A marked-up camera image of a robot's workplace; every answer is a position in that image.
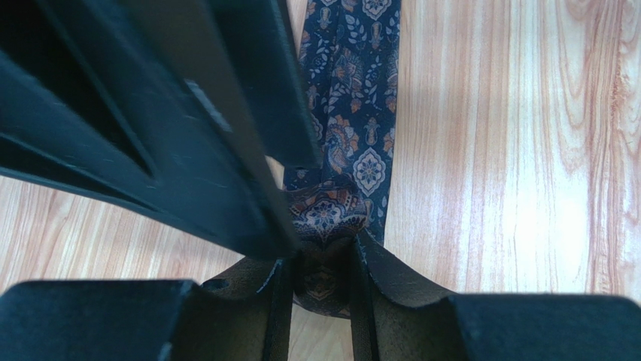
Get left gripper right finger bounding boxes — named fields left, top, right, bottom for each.
left=350, top=233, right=640, bottom=360

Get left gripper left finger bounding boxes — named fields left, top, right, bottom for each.
left=1, top=258, right=293, bottom=360

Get dark blue paisley tie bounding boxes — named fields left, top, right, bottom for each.
left=284, top=1, right=401, bottom=318

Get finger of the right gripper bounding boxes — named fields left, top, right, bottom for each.
left=1, top=1, right=321, bottom=259

